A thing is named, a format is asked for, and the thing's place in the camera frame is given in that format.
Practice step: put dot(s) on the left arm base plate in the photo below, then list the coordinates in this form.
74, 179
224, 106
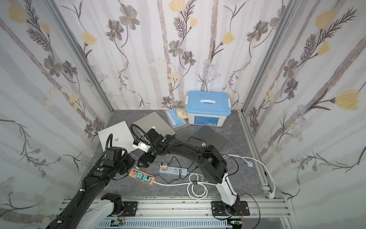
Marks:
129, 209

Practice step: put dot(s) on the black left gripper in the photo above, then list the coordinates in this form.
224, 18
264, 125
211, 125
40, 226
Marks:
131, 165

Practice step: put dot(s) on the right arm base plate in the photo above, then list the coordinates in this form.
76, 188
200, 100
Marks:
220, 209

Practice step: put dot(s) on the silver white Apple laptop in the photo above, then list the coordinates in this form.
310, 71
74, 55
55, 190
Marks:
122, 136

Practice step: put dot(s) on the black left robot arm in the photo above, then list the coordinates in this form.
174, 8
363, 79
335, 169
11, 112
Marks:
114, 161

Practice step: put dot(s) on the grey white power strip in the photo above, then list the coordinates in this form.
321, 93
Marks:
175, 171

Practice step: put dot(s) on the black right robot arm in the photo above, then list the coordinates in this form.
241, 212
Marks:
210, 162

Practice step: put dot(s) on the small pink plug adapter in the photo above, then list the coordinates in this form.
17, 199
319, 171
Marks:
163, 166

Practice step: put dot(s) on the aluminium frame rail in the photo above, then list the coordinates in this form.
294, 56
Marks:
184, 213

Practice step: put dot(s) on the teal charger adapter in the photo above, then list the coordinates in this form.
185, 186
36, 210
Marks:
139, 176
147, 179

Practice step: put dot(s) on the bag of white items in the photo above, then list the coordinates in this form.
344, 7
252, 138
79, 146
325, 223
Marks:
181, 113

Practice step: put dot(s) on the dark grey closed laptop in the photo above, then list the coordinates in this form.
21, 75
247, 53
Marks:
207, 136

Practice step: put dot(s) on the bag of blue face masks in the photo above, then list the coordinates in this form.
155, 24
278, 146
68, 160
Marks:
175, 121

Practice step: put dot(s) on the orange power strip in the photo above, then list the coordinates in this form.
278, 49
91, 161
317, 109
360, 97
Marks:
133, 172

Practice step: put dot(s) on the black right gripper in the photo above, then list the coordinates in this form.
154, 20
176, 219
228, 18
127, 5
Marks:
146, 157

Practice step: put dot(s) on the blue lidded white storage box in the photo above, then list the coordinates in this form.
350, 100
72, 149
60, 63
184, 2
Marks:
207, 108

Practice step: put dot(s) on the grey Apple laptop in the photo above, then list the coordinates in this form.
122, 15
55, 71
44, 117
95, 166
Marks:
154, 120

